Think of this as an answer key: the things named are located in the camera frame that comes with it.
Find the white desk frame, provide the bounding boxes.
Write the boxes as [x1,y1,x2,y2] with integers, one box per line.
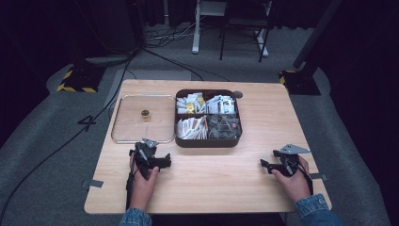
[191,0,271,58]

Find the dark brown divided box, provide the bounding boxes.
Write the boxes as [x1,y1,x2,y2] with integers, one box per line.
[173,89,244,149]

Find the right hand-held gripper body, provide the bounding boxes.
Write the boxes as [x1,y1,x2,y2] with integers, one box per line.
[275,143,311,178]

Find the black metal chair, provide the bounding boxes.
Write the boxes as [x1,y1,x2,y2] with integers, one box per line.
[218,0,273,63]

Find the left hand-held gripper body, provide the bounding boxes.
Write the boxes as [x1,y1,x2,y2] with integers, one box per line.
[130,137,162,181]

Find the pile of white printed packets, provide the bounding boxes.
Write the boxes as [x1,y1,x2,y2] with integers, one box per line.
[205,94,236,115]

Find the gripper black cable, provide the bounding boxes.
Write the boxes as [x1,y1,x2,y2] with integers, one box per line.
[297,161,314,196]
[125,150,136,211]

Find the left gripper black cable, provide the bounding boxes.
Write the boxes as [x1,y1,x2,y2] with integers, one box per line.
[125,150,136,211]

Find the pile of white brown sachets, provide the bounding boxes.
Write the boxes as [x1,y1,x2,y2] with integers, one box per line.
[175,115,209,140]

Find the person's left hand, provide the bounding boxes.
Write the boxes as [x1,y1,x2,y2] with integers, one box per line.
[128,150,161,212]

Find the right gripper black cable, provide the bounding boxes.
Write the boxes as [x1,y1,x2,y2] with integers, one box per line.
[297,161,314,196]

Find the black stand base hazard stripes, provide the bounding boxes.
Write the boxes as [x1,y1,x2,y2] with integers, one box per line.
[56,63,106,94]
[279,69,322,96]

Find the person's right hand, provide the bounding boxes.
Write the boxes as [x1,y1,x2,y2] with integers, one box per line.
[270,155,312,205]

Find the grey slanted pole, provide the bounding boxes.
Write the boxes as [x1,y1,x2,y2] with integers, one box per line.
[293,0,343,70]

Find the long black floor cable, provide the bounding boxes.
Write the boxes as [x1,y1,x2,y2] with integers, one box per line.
[0,51,137,220]

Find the bundle of floor cables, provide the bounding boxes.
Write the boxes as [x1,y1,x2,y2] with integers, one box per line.
[144,17,208,50]

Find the clear lid with gold knob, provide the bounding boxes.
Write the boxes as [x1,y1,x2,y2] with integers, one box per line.
[110,93,176,145]

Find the pile of clear wrapped packets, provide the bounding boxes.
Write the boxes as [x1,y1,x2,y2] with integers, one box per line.
[207,114,243,140]

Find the pile of white yellow packets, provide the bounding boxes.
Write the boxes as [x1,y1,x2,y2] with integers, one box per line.
[176,91,207,115]

